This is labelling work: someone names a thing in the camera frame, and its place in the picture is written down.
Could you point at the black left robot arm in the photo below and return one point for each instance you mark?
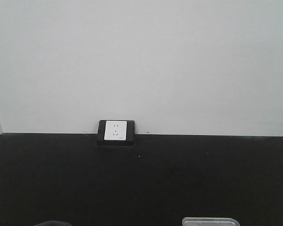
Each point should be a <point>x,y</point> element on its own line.
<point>53,223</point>

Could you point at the silver metal tray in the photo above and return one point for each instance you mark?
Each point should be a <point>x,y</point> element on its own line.
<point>195,221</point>

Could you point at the black white power socket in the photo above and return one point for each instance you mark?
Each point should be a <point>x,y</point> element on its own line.
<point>116,133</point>

